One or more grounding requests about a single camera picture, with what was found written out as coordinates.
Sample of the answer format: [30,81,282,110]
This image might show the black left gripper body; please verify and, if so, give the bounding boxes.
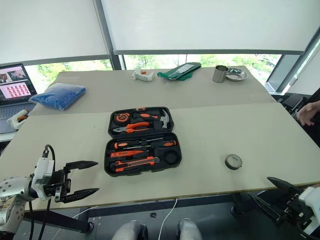
[44,166,73,204]

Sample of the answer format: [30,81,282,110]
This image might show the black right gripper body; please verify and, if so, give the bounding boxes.
[275,191,315,226]

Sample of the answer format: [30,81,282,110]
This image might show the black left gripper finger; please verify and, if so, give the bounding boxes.
[60,187,101,204]
[65,160,99,172]

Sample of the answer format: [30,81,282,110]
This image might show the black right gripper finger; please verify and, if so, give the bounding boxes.
[247,191,288,224]
[266,176,304,196]

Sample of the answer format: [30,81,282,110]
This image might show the orange black screwdriver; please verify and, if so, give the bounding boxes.
[113,137,165,151]
[122,139,178,150]

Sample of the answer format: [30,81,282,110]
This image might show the orange black utility knife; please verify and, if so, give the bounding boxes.
[115,156,161,173]

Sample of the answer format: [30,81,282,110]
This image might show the black tool case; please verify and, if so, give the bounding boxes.
[103,106,183,178]

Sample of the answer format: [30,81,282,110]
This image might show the person bare hand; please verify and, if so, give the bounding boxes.
[297,100,320,127]

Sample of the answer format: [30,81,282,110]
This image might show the black table leg foot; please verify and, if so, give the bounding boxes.
[230,191,254,216]

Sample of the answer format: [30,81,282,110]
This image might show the black table leg beam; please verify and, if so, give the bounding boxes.
[23,208,95,234]

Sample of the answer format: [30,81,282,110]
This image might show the grey rounded robot knee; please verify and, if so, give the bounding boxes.
[176,218,203,240]
[111,220,149,240]

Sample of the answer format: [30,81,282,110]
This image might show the orange black tape measure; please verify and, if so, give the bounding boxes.
[114,112,131,124]

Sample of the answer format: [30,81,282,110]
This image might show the white side desk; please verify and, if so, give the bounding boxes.
[0,130,19,144]

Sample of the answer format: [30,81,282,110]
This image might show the blue bagged cloth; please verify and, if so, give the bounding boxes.
[28,82,87,112]

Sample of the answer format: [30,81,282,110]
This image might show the white glue gun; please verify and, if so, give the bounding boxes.
[6,108,30,131]

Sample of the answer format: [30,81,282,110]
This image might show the black equipment beside table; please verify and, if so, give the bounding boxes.
[270,92,311,119]

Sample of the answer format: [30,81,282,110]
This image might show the open laptop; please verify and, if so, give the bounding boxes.
[0,62,39,135]

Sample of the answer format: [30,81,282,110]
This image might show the white handheld device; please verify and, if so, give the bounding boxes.
[131,67,156,83]

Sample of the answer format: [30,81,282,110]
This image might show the stainless steel dish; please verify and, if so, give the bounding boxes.
[225,68,249,82]

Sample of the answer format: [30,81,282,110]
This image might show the stainless steel cup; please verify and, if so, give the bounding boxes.
[212,64,230,84]

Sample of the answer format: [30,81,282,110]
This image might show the green flat package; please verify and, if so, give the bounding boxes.
[156,62,202,82]

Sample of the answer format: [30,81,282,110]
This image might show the wide white roller blind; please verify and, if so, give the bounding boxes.
[100,0,320,56]

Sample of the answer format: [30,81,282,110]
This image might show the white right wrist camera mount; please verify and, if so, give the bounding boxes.
[298,185,320,236]

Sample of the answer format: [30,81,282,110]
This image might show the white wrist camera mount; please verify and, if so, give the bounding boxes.
[30,157,56,201]
[298,185,320,236]

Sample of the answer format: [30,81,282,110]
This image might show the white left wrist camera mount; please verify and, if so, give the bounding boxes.
[30,157,56,201]

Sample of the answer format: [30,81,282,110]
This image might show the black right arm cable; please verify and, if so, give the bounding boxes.
[296,221,320,240]

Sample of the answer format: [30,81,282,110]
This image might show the orange handled pliers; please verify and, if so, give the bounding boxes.
[112,121,151,134]

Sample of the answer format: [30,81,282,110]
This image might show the white floor cable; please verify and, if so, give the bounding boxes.
[158,197,179,240]

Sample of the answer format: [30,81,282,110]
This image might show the claw hammer orange black handle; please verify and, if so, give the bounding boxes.
[139,108,175,130]

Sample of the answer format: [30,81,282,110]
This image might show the grey window side frame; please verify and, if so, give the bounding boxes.
[264,33,320,95]

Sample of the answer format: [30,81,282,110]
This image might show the grey window post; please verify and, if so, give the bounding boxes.
[93,0,127,71]

